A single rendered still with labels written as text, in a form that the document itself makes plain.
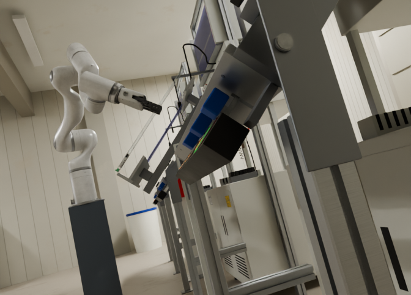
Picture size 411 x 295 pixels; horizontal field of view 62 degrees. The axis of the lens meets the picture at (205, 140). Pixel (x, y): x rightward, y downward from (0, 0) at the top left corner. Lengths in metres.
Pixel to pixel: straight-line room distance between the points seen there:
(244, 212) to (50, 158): 4.81
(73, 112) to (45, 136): 4.43
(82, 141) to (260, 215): 1.05
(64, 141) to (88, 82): 0.64
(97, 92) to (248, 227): 0.99
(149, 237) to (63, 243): 1.47
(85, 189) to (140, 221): 3.48
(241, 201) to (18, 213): 4.86
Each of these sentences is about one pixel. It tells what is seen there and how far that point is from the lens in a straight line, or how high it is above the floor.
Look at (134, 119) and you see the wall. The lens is 6.37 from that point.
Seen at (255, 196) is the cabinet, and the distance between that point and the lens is 1.83.
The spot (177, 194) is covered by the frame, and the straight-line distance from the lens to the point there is 1.71.
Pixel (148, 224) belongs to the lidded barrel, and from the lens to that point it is 5.42.
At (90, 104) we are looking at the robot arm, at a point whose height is 1.05.
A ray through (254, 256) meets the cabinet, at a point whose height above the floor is 0.24.
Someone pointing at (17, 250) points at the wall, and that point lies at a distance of 6.26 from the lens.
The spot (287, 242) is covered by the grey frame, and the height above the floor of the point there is 0.27.
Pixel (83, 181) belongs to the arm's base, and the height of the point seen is 0.82.
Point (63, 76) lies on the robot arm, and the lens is 1.83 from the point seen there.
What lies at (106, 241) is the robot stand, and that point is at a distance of 1.93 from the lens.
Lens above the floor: 0.59
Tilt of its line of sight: 9 degrees up
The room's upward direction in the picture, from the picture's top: 14 degrees counter-clockwise
